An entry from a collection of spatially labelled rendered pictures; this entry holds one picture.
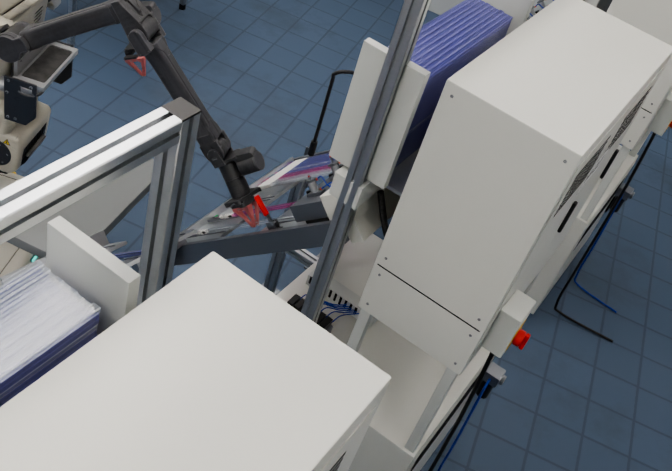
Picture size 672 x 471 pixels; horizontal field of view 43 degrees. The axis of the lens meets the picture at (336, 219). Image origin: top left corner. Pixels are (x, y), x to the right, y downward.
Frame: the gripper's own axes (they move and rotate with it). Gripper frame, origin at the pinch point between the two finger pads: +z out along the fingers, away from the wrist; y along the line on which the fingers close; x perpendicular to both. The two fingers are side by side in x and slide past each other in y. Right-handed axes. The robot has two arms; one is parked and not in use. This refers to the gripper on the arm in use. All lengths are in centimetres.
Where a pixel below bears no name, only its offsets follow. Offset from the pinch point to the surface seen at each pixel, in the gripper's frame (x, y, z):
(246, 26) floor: 181, 222, -49
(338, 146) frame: -51, -12, -19
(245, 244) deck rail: -4.1, -10.1, 2.2
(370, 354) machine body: -10, 13, 53
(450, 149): -79, -10, -12
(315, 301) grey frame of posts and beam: -24.6, -13.7, 19.9
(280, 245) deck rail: -16.9, -10.0, 4.1
